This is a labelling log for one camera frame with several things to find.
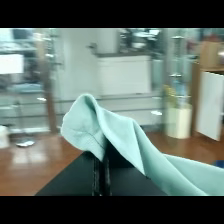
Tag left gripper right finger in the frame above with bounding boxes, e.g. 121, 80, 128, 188
101, 138, 168, 197

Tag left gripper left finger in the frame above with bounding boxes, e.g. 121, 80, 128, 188
34, 150, 102, 197

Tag pale green shirt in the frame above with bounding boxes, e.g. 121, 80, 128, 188
60, 93, 224, 197

